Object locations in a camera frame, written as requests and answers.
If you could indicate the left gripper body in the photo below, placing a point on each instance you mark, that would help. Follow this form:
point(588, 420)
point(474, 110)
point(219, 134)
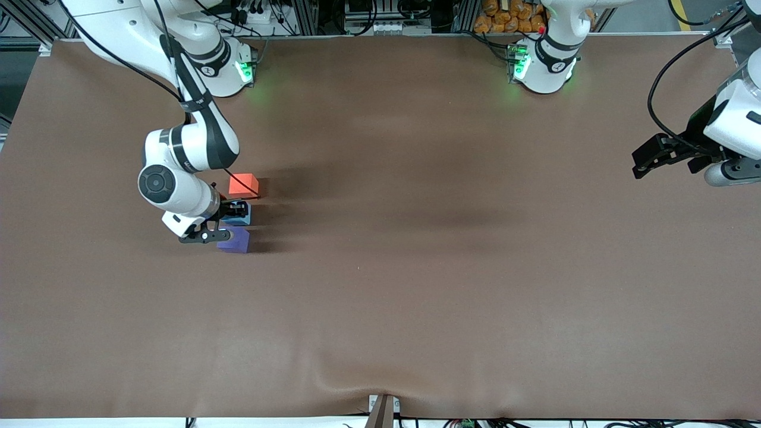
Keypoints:
point(697, 132)

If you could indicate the blue foam block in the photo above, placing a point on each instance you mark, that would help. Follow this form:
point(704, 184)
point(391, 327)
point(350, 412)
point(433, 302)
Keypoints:
point(241, 222)

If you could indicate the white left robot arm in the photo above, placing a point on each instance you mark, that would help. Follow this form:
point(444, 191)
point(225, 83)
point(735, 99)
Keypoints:
point(550, 71)

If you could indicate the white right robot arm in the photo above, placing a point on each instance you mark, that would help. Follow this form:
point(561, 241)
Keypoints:
point(199, 145)

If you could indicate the orange foam block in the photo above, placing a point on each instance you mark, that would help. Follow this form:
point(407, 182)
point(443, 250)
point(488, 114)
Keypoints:
point(238, 190)

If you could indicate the purple foam block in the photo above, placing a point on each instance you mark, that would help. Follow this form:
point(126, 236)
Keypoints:
point(238, 244)

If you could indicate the brown table cover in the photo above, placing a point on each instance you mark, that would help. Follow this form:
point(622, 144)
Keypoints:
point(380, 267)

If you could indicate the white power strip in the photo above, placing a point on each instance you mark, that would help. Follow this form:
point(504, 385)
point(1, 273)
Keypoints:
point(261, 22)

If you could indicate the orange packets pile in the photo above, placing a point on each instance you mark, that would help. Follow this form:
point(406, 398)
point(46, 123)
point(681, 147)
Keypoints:
point(505, 21)

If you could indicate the white terminal strip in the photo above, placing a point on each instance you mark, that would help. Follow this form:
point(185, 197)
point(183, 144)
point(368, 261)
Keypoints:
point(386, 27)

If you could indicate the green plug connector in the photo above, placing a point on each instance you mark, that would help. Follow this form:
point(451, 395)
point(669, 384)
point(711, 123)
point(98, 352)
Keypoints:
point(467, 424)

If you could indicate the white corner bracket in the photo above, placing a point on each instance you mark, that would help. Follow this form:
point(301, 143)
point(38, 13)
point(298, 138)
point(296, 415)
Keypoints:
point(726, 41)
point(46, 49)

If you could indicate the aluminium frame profile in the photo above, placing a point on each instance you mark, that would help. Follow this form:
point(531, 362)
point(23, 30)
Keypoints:
point(464, 15)
point(308, 16)
point(30, 21)

